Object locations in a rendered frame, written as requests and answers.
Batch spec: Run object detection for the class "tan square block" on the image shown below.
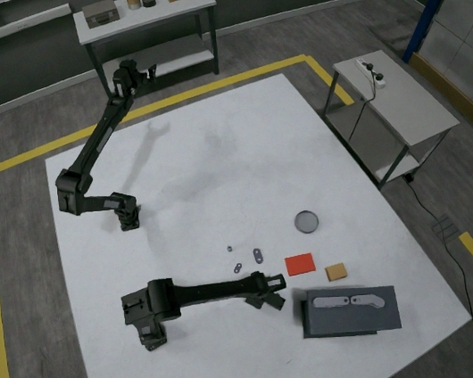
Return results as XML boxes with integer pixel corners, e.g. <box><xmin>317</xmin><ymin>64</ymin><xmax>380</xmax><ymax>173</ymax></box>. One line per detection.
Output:
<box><xmin>325</xmin><ymin>262</ymin><xmax>348</xmax><ymax>282</ymax></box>

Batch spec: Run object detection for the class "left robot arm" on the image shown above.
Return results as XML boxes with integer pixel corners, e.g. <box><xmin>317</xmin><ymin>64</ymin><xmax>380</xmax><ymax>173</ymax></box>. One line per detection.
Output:
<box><xmin>55</xmin><ymin>59</ymin><xmax>143</xmax><ymax>232</ymax></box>

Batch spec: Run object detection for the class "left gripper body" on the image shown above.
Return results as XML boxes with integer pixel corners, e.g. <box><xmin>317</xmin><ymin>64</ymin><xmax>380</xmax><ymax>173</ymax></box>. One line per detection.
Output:
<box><xmin>132</xmin><ymin>72</ymin><xmax>155</xmax><ymax>90</ymax></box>

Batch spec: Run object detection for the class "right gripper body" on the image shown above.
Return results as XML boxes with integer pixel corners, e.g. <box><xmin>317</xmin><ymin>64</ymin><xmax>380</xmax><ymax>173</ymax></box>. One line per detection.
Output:
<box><xmin>245</xmin><ymin>298</ymin><xmax>261</xmax><ymax>309</ymax></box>

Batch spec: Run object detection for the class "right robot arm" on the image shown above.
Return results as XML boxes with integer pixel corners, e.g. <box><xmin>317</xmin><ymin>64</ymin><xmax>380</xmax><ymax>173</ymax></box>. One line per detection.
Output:
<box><xmin>120</xmin><ymin>271</ymin><xmax>286</xmax><ymax>351</ymax></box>

